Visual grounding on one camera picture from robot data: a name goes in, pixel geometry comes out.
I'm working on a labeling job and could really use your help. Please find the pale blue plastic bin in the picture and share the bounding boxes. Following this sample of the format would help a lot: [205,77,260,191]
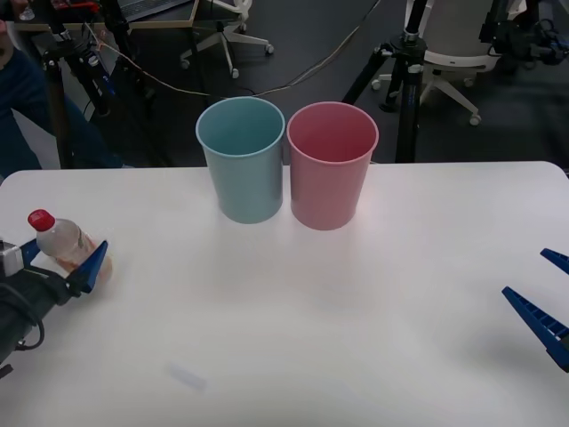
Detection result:
[195,96,286,225]

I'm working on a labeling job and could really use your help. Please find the pink plastic bin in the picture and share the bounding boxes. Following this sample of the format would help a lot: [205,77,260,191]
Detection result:
[285,101,381,232]

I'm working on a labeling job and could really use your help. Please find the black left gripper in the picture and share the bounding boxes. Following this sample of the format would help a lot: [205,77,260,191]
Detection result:
[0,238,110,357]

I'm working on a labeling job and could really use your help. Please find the black equipment with blue parts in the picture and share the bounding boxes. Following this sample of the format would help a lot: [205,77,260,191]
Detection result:
[477,0,569,68]

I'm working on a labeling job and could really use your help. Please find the person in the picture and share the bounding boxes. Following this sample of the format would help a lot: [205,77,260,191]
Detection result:
[0,0,124,173]

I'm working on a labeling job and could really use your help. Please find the black desk with wooden edge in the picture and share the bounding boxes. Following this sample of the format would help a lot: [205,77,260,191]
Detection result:
[12,0,201,31]

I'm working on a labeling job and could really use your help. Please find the clear bottle with red cap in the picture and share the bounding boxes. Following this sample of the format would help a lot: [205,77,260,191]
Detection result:
[27,208,115,286]

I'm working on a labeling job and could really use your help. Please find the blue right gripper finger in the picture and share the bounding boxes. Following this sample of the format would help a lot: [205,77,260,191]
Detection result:
[501,286,569,373]
[539,247,569,275]

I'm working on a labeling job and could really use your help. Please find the thin cable on floor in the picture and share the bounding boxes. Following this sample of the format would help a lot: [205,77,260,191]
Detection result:
[83,0,384,97]

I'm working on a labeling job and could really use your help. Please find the white office chair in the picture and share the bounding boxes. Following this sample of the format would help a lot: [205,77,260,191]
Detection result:
[179,0,275,79]
[370,0,500,126]

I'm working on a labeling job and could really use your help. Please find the black tripod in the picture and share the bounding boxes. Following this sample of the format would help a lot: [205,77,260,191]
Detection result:
[341,0,429,164]
[41,0,157,170]

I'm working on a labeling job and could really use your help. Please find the grey laptop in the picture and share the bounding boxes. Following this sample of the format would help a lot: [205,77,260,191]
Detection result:
[116,0,193,21]

